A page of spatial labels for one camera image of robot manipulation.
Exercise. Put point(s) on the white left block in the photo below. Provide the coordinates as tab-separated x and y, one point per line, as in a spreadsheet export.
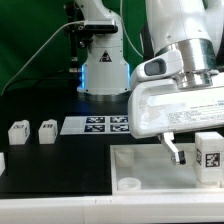
2	163

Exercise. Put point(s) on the black camera stand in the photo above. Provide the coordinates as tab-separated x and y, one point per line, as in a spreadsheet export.
78	39

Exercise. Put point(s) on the white sheet with fiducial markers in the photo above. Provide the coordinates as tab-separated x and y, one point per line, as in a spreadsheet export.
78	125

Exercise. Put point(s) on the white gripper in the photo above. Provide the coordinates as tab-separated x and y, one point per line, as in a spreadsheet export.
160	108

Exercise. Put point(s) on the white front rail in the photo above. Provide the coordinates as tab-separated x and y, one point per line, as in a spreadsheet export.
150	209

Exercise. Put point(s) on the white square table top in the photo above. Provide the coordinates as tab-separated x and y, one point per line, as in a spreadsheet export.
138	169

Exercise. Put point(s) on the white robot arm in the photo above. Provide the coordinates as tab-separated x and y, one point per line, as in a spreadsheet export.
180	88

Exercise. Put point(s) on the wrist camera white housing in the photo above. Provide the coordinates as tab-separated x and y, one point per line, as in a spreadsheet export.
160	67

